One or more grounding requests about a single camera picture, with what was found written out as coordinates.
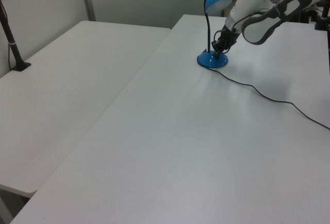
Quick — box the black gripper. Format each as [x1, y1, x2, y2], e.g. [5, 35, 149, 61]
[211, 24, 242, 60]

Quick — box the blue gooseneck desk lamp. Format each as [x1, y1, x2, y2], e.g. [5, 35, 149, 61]
[196, 0, 233, 69]

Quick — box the black clamp stand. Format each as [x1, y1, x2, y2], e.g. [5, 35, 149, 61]
[313, 0, 330, 31]

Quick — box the black lamp power cable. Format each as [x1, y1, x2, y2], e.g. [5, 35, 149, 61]
[206, 67, 330, 131]

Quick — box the black camera stand pole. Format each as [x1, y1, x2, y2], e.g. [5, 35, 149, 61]
[0, 0, 32, 72]

